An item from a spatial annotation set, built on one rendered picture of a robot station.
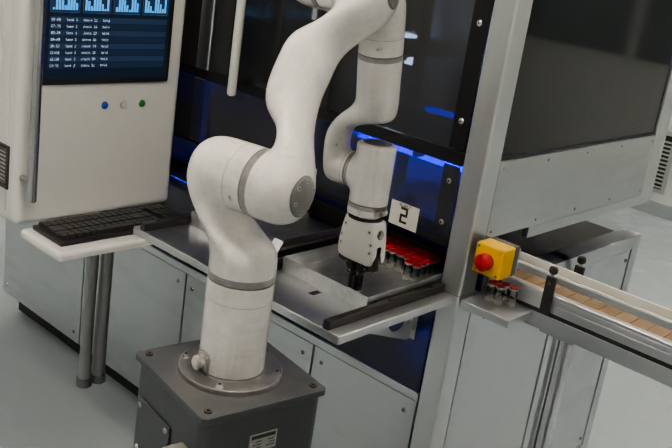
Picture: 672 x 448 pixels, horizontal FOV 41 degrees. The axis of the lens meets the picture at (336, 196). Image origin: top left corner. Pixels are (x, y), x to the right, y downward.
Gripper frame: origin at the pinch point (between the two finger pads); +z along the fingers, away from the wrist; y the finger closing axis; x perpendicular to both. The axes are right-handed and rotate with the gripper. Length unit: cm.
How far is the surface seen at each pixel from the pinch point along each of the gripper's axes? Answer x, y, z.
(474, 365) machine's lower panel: -37.6, -12.1, 25.9
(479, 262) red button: -20.0, -17.8, -7.3
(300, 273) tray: 2.4, 14.1, 3.0
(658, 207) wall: -482, 115, 86
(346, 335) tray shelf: 14.0, -10.9, 4.7
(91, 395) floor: -17, 120, 92
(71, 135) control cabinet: 16, 89, -11
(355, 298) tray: 2.4, -2.7, 2.5
